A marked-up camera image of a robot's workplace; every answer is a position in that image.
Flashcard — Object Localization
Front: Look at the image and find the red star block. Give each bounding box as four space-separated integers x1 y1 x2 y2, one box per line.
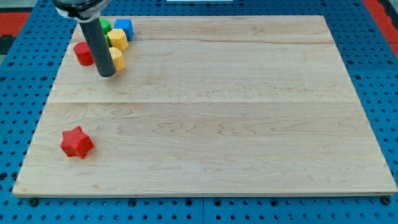
60 126 95 159

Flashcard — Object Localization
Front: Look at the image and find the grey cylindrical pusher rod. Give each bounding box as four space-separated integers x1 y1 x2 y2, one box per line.
80 18 116 77

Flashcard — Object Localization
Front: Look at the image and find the black robot arm flange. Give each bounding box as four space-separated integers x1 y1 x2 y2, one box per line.
52 0 111 23

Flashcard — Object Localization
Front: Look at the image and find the light wooden board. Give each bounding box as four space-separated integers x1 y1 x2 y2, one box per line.
13 16 397 198

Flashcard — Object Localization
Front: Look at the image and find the yellow hexagon block lower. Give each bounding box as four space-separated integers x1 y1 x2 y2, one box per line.
109 47 126 72

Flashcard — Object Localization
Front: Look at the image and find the yellow hexagon block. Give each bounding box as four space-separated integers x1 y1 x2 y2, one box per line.
108 29 129 51
109 47 126 72

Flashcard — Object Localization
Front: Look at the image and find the yellow hexagon block upper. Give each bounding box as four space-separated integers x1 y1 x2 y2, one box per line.
108 29 129 51

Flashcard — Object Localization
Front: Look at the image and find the blue cube block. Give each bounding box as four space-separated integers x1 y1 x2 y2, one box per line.
114 19 134 41

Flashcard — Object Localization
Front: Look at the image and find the green block behind rod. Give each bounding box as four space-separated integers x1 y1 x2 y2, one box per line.
104 34 112 48

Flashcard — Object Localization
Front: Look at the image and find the green round block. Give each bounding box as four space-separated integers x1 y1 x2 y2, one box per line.
99 18 112 35

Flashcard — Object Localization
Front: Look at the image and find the red cylinder block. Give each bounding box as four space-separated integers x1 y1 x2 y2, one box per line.
73 42 94 66

